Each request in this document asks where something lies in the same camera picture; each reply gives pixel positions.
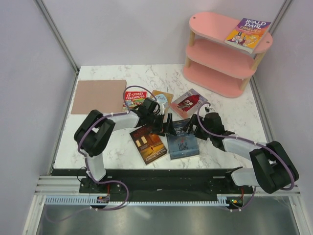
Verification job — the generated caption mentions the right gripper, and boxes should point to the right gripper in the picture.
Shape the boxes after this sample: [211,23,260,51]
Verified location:
[180,114,213,141]

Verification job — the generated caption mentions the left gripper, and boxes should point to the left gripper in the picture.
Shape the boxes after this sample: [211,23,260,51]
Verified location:
[146,113,176,137]

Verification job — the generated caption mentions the blue Nineteen Eighty-Four book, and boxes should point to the blue Nineteen Eighty-Four book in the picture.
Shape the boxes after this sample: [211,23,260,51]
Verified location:
[166,118,200,160]

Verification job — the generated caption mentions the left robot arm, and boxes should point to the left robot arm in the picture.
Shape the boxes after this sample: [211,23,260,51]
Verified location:
[74,97,176,192]

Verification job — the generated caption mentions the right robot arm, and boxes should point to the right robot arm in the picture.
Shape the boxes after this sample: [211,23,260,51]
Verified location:
[183,113,299,194]

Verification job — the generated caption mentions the brown Edward Tulane book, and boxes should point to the brown Edward Tulane book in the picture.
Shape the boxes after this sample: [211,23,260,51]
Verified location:
[130,126,168,165]

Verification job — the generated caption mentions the pink Shakespeare story book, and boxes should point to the pink Shakespeare story book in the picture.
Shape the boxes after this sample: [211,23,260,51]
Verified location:
[170,89,207,119]

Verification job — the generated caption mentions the tan Othello book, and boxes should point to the tan Othello book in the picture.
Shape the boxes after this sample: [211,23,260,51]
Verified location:
[152,90,174,114]

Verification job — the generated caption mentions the red Treehouse book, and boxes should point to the red Treehouse book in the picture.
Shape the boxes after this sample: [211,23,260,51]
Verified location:
[122,91,147,112]

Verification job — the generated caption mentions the brown cardboard file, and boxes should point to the brown cardboard file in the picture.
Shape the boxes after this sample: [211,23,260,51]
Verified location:
[71,80,126,115]

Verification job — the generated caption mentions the pink three-tier shelf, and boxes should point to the pink three-tier shelf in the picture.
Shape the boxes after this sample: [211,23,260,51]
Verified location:
[183,12,273,98]

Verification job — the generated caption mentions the Roald Dahl Charlie book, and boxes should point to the Roald Dahl Charlie book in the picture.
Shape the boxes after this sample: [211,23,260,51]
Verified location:
[224,18,271,54]

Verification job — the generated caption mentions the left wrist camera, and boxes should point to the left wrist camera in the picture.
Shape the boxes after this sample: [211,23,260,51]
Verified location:
[156,103,165,115]

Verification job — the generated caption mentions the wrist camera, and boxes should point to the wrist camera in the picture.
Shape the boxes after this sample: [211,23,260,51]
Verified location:
[204,103,212,112]
[156,103,165,115]

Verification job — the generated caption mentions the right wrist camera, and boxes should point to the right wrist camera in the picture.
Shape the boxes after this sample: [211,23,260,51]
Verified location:
[204,103,212,112]

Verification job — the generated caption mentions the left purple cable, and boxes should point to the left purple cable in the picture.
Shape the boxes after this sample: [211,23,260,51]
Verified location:
[44,85,163,223]

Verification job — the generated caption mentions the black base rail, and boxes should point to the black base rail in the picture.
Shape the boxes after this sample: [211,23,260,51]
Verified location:
[52,167,253,195]

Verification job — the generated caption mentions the white slotted cable duct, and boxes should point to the white slotted cable duct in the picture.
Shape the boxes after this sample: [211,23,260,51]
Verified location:
[45,194,245,206]

